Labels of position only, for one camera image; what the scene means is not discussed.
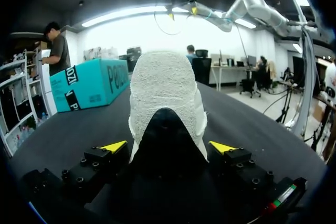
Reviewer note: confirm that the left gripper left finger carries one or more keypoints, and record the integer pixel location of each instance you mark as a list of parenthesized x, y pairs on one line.
[(94, 169)]

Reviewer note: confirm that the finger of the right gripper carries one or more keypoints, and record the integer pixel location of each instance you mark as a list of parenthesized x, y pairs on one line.
[(171, 16), (194, 11)]

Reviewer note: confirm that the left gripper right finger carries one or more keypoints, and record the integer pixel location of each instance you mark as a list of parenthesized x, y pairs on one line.
[(241, 167)]

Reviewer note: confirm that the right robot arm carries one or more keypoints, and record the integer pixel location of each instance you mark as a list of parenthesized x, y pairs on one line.
[(252, 1)]

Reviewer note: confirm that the white knit shoe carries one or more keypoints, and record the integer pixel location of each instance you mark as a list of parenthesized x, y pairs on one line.
[(164, 85)]

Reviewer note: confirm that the person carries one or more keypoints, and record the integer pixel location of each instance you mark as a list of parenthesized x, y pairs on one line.
[(58, 51), (190, 52), (261, 68)]

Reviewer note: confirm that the teal box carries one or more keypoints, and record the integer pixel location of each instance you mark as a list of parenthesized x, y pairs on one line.
[(89, 85)]

